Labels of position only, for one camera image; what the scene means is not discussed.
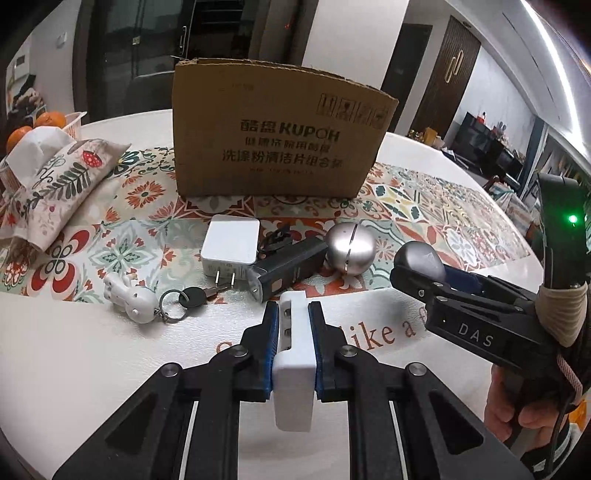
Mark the orange fruit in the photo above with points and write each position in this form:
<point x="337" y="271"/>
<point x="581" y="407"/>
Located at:
<point x="16" y="136"/>
<point x="51" y="119"/>

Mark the orange fruit left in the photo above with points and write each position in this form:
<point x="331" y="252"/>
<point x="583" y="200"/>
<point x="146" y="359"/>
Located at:
<point x="16" y="136"/>

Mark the silver metal egg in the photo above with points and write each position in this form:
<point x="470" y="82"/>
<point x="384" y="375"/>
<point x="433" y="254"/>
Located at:
<point x="351" y="248"/>

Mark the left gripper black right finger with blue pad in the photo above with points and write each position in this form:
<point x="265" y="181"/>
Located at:
<point x="404" y="423"/>

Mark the dark glass door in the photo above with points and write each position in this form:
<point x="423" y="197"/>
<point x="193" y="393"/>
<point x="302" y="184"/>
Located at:
<point x="125" y="52"/>

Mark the white power adapter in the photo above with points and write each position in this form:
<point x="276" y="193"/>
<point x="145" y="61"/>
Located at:
<point x="230" y="248"/>

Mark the orange fruit right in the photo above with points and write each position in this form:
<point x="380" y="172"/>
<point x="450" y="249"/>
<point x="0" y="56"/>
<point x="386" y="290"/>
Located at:
<point x="51" y="119"/>

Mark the dark wooden door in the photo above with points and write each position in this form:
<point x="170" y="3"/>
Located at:
<point x="449" y="79"/>

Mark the white tissue paper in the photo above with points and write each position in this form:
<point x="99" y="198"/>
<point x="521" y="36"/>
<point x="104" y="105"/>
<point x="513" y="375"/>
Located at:
<point x="34" y="147"/>

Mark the white figurine keychain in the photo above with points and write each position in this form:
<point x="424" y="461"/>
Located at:
<point x="138" y="302"/>

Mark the brown cardboard box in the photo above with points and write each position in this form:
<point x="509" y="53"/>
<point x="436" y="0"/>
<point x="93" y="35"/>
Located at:
<point x="247" y="127"/>

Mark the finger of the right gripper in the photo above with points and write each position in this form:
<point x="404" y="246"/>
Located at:
<point x="425" y="288"/>
<point x="471" y="283"/>

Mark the person's right hand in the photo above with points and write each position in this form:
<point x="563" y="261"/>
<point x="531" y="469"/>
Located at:
<point x="500" y="410"/>

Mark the white plastic fruit basket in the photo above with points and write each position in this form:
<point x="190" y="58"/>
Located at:
<point x="69" y="122"/>

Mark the black bike light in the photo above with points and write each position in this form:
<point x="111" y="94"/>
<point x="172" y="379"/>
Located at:
<point x="282" y="262"/>

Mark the patterned table runner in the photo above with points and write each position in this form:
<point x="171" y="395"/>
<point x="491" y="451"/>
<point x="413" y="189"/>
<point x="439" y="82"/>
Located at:
<point x="134" y="222"/>

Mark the floral fabric tissue cover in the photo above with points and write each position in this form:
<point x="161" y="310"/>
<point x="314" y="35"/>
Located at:
<point x="37" y="213"/>

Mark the black tv cabinet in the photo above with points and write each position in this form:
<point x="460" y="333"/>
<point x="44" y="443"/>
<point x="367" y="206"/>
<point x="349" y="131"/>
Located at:
<point x="476" y="147"/>

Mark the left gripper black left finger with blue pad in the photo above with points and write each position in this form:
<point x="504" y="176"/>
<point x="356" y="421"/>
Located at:
<point x="183" y="423"/>

